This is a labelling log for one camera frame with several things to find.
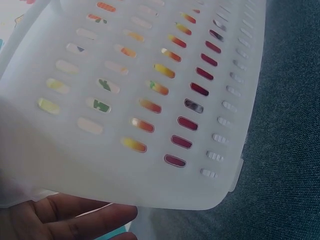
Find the person's left fingers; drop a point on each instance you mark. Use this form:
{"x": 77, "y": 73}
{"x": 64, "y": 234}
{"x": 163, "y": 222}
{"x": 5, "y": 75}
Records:
{"x": 97, "y": 218}

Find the white slotted plastic basket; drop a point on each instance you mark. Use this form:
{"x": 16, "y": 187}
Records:
{"x": 155, "y": 175}

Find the person's left hand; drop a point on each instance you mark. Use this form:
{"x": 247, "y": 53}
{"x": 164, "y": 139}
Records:
{"x": 27, "y": 222}

